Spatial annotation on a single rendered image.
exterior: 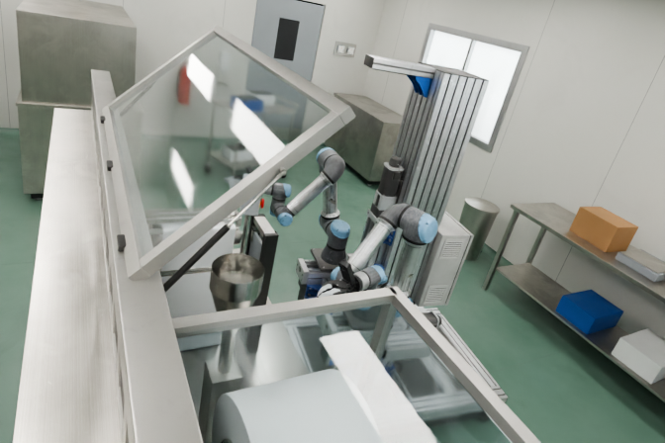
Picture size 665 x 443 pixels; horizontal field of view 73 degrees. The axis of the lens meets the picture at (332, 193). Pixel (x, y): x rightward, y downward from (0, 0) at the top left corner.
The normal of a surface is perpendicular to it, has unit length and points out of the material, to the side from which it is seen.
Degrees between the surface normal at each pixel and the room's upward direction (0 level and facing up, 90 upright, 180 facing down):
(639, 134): 90
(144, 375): 0
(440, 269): 90
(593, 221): 90
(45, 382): 0
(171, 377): 0
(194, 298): 90
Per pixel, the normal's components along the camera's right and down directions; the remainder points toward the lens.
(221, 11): 0.44, 0.44
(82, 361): 0.21, -0.90
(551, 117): -0.87, 0.01
